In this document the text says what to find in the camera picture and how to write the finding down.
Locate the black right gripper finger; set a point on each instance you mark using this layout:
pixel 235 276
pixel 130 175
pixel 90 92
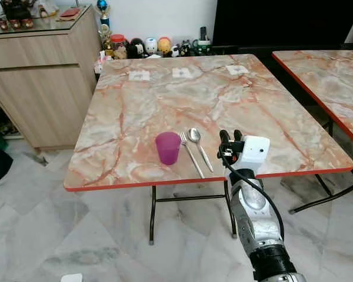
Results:
pixel 225 137
pixel 237 135

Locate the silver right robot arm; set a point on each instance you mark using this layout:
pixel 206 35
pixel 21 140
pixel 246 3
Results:
pixel 256 217

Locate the silver metal spoon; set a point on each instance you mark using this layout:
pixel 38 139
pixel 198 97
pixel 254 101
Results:
pixel 195 136

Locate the silver metal fork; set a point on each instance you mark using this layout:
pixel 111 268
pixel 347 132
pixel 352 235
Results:
pixel 192 155

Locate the purple plastic cup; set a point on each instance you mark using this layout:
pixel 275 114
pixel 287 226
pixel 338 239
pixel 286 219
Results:
pixel 167 149

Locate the white paper tag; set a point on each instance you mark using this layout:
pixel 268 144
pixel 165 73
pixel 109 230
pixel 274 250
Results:
pixel 237 70
pixel 139 75
pixel 182 73

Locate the marble table with red edge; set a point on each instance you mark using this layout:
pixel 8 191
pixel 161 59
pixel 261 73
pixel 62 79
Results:
pixel 332 76
pixel 165 94

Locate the white and green mug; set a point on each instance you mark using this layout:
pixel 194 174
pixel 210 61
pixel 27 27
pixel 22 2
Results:
pixel 203 46

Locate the black remote control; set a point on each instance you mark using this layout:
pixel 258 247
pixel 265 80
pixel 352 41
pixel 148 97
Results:
pixel 203 33

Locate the orange egg figurine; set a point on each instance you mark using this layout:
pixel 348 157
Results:
pixel 164 46

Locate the white egg figurine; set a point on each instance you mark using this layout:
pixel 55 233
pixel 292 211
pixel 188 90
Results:
pixel 151 46

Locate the black and white figurine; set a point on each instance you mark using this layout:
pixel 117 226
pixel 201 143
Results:
pixel 136 48

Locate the jar with red lid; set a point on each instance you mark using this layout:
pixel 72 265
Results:
pixel 118 47

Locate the gold trophy with blue ball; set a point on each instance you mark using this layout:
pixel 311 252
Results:
pixel 103 9

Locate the light wooden cabinet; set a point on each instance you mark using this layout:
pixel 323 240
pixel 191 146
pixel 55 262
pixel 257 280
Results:
pixel 41 82

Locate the red flat box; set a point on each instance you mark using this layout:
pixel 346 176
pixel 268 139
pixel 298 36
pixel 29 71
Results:
pixel 71 12

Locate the dark ornament set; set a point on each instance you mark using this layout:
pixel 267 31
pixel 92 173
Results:
pixel 15 14

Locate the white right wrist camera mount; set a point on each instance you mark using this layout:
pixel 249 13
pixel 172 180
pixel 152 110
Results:
pixel 256 151

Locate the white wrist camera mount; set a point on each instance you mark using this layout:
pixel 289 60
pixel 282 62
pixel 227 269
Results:
pixel 71 278
pixel 256 151

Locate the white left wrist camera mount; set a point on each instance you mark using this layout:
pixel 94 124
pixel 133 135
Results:
pixel 71 278

